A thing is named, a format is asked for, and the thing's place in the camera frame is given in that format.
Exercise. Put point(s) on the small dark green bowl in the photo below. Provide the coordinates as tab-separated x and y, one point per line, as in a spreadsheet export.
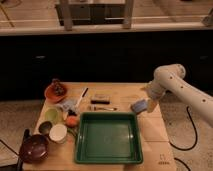
45	127

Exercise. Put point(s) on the green plastic tray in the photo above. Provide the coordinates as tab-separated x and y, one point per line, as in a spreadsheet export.
108	138

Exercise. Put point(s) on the orange carrot toy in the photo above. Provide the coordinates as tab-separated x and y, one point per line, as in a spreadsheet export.
71	121

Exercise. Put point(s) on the black spatula handle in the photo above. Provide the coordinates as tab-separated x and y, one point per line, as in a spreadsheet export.
20	162

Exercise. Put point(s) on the wooden shelf frame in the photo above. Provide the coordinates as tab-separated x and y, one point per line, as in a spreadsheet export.
94	12

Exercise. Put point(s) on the blue sponge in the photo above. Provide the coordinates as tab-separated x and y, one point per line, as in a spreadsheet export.
139	106

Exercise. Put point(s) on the silver metal utensil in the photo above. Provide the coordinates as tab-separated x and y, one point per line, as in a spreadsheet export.
95	108

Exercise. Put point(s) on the black brown eraser block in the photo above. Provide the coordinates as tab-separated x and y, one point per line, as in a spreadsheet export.
100	99

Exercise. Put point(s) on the dark red bowl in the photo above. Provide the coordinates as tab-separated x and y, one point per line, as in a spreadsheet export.
35	149

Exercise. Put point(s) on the white black-tipped marker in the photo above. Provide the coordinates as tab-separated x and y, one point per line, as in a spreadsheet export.
81	97

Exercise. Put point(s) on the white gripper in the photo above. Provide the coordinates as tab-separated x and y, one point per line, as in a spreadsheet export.
154	92

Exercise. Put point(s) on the orange plate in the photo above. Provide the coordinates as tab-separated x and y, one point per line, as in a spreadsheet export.
52	97

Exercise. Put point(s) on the brown pine cone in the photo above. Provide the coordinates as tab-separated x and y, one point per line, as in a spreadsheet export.
58	89

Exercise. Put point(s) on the clear plastic bag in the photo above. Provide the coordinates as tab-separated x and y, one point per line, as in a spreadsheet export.
66	105

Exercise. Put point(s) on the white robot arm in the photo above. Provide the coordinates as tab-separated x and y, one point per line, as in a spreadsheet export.
171	78

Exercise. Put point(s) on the white cup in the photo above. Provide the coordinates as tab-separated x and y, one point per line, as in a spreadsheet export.
58	133

